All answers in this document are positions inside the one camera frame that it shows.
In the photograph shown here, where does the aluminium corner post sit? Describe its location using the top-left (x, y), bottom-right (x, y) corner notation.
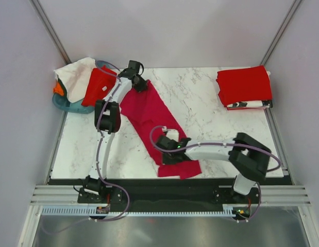
top-left (29, 0), bottom-right (71, 64)
top-left (260, 0), bottom-right (304, 66)

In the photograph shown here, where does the right aluminium corner post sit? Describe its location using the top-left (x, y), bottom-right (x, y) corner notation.
top-left (260, 0), bottom-right (304, 66)

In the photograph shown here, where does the red t shirt in basket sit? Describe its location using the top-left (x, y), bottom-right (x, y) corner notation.
top-left (81, 66), bottom-right (117, 107)

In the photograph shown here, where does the white t shirt in basket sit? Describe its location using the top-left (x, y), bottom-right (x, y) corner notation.
top-left (54, 57), bottom-right (95, 103)

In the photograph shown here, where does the orange garment in basket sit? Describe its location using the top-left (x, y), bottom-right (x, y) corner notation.
top-left (53, 81), bottom-right (66, 96)

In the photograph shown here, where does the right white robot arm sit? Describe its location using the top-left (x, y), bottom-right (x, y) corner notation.
top-left (154, 132), bottom-right (272, 203)

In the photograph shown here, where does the white slotted cable duct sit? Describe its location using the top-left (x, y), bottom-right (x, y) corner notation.
top-left (41, 205), bottom-right (250, 217)

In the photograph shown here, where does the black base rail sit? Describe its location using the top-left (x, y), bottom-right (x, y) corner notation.
top-left (49, 176), bottom-right (292, 212)

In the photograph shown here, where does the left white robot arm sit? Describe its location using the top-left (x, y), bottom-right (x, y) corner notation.
top-left (79, 60), bottom-right (148, 202)

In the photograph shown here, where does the teal laundry basket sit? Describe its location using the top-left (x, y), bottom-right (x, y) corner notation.
top-left (52, 60), bottom-right (112, 114)

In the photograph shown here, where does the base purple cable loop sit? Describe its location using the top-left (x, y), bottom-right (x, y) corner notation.
top-left (42, 184), bottom-right (131, 234)

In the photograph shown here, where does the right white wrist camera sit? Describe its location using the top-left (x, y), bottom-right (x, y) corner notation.
top-left (162, 126), bottom-right (179, 142)

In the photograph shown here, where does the left aluminium corner post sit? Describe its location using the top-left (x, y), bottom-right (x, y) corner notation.
top-left (29, 0), bottom-right (71, 64)

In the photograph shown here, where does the magenta polo shirt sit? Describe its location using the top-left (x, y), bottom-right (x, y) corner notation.
top-left (120, 82), bottom-right (202, 179)

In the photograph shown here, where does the folded red t shirt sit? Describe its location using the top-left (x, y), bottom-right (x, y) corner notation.
top-left (216, 65), bottom-right (273, 108)

